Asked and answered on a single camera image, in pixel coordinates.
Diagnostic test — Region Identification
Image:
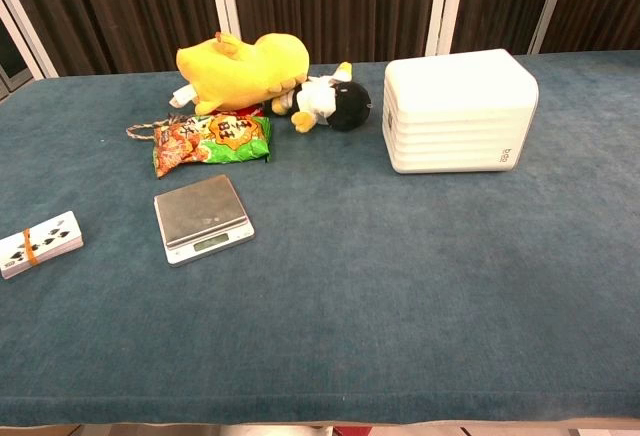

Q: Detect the blue table cloth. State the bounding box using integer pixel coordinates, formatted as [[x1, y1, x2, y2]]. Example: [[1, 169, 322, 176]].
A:
[[0, 50, 640, 427]]

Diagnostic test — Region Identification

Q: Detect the silver kitchen scale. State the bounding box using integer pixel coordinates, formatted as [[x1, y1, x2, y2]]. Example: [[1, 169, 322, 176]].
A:
[[153, 173, 256, 267]]

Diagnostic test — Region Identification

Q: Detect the black white penguin plush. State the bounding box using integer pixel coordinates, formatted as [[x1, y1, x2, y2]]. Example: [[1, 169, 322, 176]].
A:
[[263, 61, 373, 135]]

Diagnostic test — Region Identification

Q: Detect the orange rubber band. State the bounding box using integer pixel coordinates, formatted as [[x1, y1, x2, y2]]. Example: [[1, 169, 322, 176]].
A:
[[22, 227, 41, 269]]

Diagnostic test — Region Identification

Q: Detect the playing cards deck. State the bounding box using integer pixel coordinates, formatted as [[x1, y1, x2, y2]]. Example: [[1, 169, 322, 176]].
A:
[[0, 210, 85, 280]]

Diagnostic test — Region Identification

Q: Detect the yellow plush toy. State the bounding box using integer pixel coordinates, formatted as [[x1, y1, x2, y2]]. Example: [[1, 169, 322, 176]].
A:
[[174, 30, 311, 116]]

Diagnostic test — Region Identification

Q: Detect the green orange snack bag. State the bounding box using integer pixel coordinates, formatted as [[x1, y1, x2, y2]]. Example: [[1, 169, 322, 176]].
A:
[[152, 112, 274, 179]]

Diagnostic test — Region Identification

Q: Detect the braided rope cord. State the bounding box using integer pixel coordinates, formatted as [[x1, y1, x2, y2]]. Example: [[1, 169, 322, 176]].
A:
[[125, 115, 174, 144]]

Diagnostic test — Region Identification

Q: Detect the white ribbed plastic box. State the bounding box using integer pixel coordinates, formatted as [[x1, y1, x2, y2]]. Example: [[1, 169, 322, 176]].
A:
[[382, 48, 540, 175]]

